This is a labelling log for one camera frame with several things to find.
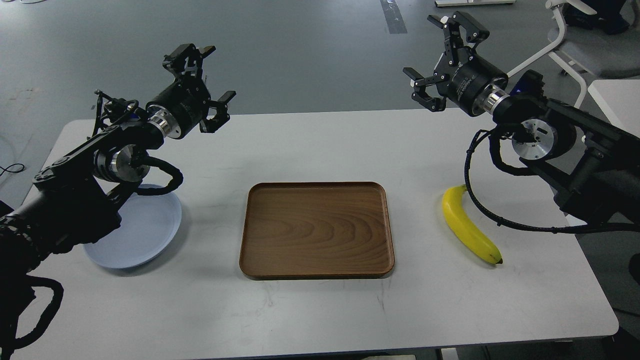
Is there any white office chair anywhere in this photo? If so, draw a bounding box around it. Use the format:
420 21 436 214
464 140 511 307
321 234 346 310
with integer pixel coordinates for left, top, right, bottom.
507 0 640 109

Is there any light blue plate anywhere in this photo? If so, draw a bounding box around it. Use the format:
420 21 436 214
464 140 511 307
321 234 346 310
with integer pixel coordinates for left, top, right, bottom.
83 193 183 270

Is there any yellow banana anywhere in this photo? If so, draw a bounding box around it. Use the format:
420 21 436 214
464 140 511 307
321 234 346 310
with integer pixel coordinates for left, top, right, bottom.
441 185 503 265

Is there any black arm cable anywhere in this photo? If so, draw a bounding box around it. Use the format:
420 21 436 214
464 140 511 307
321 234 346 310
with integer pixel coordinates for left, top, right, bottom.
0 276 65 358
463 129 640 234

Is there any white table base bar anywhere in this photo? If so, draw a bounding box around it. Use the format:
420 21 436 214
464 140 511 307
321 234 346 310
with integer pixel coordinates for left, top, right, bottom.
434 0 517 8

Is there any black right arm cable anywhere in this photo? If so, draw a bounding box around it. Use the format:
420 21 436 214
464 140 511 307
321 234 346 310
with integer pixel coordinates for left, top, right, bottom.
463 129 640 234

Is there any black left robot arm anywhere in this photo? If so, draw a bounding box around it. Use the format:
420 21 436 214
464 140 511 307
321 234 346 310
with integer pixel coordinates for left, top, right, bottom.
0 43 236 360

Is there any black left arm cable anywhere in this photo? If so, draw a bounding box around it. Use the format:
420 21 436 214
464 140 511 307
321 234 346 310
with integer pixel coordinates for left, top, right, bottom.
0 276 65 358

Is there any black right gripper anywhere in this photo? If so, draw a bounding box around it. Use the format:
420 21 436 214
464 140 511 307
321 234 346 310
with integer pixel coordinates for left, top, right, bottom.
403 11 509 117

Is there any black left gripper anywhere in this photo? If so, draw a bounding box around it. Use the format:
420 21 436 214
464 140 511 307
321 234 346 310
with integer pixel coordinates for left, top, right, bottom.
146 43 237 140

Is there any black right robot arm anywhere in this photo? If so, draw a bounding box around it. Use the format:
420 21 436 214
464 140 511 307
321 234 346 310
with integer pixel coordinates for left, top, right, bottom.
403 11 639 234

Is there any brown wooden tray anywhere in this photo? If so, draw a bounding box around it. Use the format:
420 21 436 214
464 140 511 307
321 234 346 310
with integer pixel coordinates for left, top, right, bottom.
238 181 395 280

